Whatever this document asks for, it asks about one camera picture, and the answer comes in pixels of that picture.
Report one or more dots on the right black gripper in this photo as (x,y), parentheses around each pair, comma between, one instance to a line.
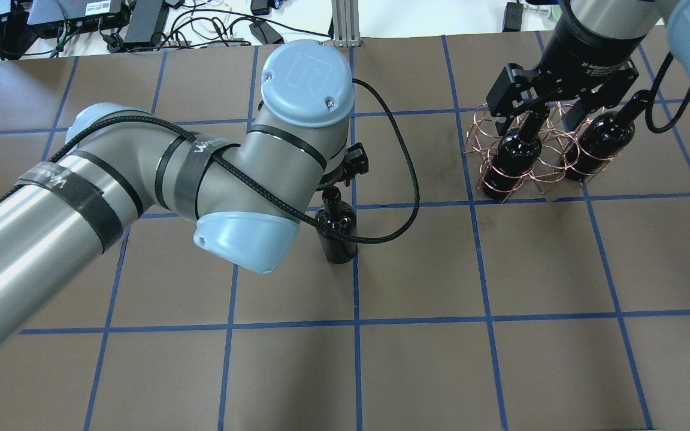
(592,55)

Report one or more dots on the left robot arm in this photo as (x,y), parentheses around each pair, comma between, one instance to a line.
(122,161)

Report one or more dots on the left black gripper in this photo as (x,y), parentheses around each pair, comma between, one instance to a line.
(352,163)

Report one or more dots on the aluminium frame post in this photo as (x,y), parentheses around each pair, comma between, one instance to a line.
(345,23)

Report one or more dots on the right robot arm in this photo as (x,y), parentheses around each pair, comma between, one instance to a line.
(635,19)

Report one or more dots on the dark wine bottle in basket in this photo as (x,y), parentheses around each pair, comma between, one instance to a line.
(515,156)

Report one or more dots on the dark wine bottle carried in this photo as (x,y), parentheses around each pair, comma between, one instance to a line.
(340,217)

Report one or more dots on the copper wire wine basket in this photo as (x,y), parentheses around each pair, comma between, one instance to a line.
(481,142)

